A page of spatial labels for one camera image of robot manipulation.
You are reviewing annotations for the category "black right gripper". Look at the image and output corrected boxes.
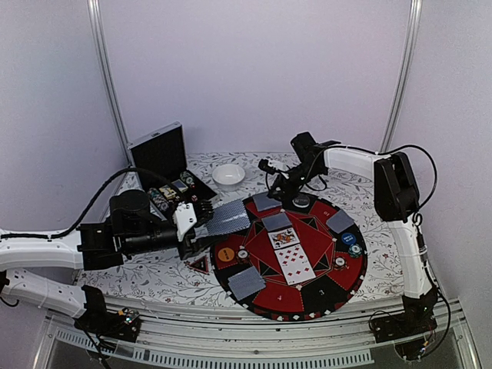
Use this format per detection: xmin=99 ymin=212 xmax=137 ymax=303
xmin=268 ymin=161 xmax=324 ymax=199

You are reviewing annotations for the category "black dealer button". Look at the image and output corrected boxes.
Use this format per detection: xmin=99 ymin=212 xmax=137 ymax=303
xmin=292 ymin=194 xmax=311 ymax=208

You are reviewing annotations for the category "black triangular all-in button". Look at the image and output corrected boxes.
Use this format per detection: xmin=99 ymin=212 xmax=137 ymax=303
xmin=187 ymin=256 xmax=209 ymax=274

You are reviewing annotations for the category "face-down board card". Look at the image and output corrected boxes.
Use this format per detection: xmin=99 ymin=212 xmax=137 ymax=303
xmin=261 ymin=212 xmax=291 ymax=232

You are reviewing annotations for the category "orange big blind button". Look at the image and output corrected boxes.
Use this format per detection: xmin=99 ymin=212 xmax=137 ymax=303
xmin=218 ymin=248 xmax=235 ymax=263

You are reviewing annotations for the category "face-up queen card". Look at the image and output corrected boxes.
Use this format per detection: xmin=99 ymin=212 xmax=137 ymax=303
xmin=268 ymin=228 xmax=300 ymax=250

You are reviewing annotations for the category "orange black hundred chip stack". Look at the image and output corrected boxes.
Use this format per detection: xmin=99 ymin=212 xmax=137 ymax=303
xmin=237 ymin=249 xmax=250 ymax=264

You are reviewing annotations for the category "dealt blue playing card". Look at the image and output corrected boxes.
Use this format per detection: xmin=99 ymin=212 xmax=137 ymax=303
xmin=228 ymin=267 xmax=266 ymax=300

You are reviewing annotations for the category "blue small blind button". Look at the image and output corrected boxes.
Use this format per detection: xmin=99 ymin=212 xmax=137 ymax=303
xmin=341 ymin=232 xmax=357 ymax=246

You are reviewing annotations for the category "nine of diamonds card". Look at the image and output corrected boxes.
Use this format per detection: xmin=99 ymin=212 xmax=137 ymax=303
xmin=274 ymin=244 xmax=313 ymax=277

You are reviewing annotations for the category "three of diamonds card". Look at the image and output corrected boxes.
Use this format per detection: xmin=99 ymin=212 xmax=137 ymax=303
xmin=284 ymin=268 xmax=316 ymax=285

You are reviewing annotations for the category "green fifty poker chip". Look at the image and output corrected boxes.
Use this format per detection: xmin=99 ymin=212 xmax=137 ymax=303
xmin=348 ymin=244 xmax=363 ymax=258

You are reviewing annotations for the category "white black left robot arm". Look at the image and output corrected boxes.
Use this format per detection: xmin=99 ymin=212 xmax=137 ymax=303
xmin=1 ymin=189 xmax=225 ymax=334

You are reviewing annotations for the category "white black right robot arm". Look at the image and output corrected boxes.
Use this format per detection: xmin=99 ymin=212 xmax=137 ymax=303
xmin=258 ymin=132 xmax=438 ymax=335

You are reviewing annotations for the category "row of poker chips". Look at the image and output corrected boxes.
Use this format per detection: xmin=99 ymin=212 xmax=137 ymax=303
xmin=148 ymin=188 xmax=170 ymax=212

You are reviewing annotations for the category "boxed playing card deck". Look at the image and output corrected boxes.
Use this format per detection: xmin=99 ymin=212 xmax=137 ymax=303
xmin=161 ymin=182 xmax=189 ymax=197

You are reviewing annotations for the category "white ceramic bowl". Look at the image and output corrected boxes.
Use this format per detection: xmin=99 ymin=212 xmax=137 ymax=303
xmin=211 ymin=164 xmax=246 ymax=191

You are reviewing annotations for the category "short green chip row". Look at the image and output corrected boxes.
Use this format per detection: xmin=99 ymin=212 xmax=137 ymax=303
xmin=180 ymin=171 xmax=194 ymax=188

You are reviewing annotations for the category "round red black poker mat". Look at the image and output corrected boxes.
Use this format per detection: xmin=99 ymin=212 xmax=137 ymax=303
xmin=210 ymin=192 xmax=368 ymax=321

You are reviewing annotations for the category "aluminium poker chip case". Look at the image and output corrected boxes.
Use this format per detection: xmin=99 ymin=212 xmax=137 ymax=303
xmin=128 ymin=121 xmax=218 ymax=202

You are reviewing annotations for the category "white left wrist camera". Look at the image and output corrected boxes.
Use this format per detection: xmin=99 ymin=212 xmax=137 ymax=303
xmin=173 ymin=200 xmax=214 ymax=241

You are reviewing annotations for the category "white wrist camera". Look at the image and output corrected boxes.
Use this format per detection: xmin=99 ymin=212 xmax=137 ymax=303
xmin=258 ymin=158 xmax=289 ymax=178
xmin=173 ymin=200 xmax=214 ymax=241

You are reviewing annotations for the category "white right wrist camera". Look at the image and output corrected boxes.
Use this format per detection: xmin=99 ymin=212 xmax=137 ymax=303
xmin=258 ymin=158 xmax=289 ymax=178

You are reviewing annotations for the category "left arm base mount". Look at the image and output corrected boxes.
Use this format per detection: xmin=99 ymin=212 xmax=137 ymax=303
xmin=74 ymin=285 xmax=141 ymax=343

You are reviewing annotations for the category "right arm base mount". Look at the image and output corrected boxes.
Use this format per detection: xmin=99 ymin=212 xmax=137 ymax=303
xmin=368 ymin=296 xmax=437 ymax=361

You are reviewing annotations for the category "right aluminium frame post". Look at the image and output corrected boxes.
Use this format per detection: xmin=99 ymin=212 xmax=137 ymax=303
xmin=380 ymin=0 xmax=423 ymax=152

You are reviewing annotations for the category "aluminium frame post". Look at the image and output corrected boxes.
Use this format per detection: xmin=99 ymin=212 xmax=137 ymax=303
xmin=87 ymin=0 xmax=128 ymax=151
xmin=380 ymin=0 xmax=423 ymax=152

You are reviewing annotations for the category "left aluminium frame post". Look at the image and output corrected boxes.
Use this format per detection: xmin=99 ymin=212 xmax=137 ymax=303
xmin=87 ymin=0 xmax=128 ymax=151

